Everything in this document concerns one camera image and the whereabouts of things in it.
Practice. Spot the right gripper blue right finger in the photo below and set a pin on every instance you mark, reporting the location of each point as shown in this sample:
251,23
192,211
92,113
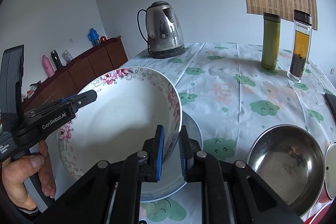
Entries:
187,149

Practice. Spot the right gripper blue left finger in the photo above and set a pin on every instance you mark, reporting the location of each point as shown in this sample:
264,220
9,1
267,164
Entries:
151,167

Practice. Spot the brown wooden sideboard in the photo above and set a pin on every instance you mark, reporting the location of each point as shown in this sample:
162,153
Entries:
84,68

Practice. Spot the blue patterned plate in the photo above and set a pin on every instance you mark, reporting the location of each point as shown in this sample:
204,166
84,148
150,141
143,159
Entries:
172,179

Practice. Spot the stainless electric kettle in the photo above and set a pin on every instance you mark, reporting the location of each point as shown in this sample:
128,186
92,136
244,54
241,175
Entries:
164,34

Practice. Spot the black smartphone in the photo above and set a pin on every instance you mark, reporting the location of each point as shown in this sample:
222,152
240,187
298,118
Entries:
331,102

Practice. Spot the stainless steel bowl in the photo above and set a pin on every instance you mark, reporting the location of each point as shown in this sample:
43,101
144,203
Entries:
291,162

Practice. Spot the clear patterned glass jar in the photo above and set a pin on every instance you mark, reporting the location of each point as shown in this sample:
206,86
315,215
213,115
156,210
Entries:
67,56

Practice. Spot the small red object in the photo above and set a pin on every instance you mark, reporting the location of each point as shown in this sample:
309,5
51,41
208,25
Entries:
103,39

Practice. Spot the pink thermos flask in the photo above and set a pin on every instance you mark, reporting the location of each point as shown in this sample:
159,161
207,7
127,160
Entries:
47,66

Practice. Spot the pink floral rimmed plate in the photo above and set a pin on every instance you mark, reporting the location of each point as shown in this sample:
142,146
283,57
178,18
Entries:
130,104

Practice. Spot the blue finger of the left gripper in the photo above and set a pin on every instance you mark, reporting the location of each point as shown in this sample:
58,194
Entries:
68,99
83,99

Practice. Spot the cloud print tablecloth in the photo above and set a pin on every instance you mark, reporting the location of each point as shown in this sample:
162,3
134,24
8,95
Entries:
233,99

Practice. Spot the person's left hand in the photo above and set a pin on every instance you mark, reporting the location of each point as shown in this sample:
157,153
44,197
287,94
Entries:
14,173

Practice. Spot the black thermos flask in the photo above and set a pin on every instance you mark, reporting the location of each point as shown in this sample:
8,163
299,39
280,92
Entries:
57,62

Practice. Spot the blue thermos jug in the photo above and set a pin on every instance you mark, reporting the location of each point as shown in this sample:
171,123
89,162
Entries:
93,37

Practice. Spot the green thermos bottle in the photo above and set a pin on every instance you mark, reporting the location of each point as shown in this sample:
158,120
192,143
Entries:
271,41

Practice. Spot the glass tea bottle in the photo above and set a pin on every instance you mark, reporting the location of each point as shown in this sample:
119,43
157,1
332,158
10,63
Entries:
301,44

